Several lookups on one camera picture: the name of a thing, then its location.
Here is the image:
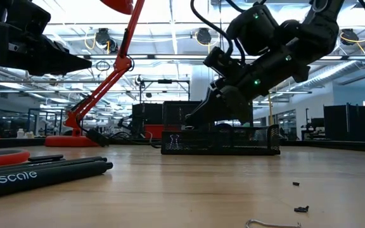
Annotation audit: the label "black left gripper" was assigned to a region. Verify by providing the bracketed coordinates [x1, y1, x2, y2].
[0, 0, 93, 77]

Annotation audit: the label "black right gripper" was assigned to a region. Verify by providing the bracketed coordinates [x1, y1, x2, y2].
[185, 68, 266, 127]

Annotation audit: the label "black binder clip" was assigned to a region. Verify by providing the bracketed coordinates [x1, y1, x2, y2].
[169, 133, 181, 150]

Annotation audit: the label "black pen white print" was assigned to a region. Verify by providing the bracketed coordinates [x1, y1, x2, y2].
[0, 156, 108, 178]
[27, 154, 65, 162]
[0, 161, 113, 201]

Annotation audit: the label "red-handled scissors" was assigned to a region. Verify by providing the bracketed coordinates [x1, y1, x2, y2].
[0, 148, 30, 168]

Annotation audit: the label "black mesh desk organizer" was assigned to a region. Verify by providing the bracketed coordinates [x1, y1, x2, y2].
[160, 100, 281, 156]

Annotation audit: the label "red box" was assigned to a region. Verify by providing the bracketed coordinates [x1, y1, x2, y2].
[143, 123, 165, 140]

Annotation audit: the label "black cabinet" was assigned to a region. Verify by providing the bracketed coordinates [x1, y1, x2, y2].
[131, 103, 164, 137]

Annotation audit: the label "red desk lamp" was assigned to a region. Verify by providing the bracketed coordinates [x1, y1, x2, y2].
[44, 0, 145, 148]

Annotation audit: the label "wooden workbench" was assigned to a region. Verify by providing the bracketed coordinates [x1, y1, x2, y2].
[0, 136, 365, 153]

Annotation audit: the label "black partition panels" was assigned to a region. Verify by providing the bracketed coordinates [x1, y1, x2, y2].
[323, 103, 365, 143]

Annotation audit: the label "yellow hanging cable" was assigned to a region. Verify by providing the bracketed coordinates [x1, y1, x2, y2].
[267, 91, 274, 127]

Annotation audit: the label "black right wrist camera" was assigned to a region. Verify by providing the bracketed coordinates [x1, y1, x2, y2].
[203, 46, 245, 80]

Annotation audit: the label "ceiling cable reel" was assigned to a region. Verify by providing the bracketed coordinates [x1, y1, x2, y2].
[94, 27, 119, 54]
[340, 28, 360, 46]
[196, 27, 213, 45]

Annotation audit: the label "black hanging cable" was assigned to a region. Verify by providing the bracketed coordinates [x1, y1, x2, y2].
[217, 0, 224, 48]

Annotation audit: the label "bent metal wire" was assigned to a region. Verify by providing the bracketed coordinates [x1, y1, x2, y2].
[245, 218, 302, 228]

